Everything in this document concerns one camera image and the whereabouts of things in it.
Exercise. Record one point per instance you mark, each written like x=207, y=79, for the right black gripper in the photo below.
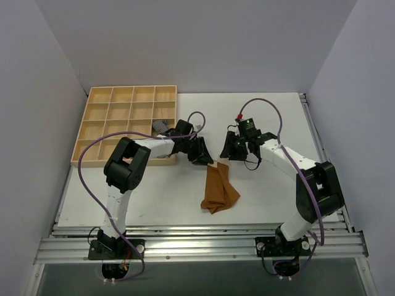
x=238, y=147

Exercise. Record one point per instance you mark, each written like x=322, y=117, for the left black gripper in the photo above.
x=194, y=149

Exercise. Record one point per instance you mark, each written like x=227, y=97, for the brown underwear cream waistband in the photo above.
x=219, y=193

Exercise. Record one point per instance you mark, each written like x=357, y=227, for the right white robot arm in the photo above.
x=318, y=191

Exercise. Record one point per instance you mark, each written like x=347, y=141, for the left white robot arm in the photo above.
x=125, y=168

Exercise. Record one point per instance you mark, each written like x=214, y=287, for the grey rolled sock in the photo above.
x=160, y=126

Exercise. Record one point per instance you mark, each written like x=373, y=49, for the wooden compartment tray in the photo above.
x=111, y=109

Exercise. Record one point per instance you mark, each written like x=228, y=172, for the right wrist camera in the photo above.
x=246, y=127

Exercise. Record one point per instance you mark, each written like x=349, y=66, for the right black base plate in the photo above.
x=270, y=247

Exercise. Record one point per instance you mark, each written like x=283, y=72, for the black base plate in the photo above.
x=120, y=251
x=270, y=247

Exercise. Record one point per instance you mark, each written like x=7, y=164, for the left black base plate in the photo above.
x=120, y=251

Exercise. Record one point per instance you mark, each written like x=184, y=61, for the aluminium rail frame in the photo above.
x=169, y=221

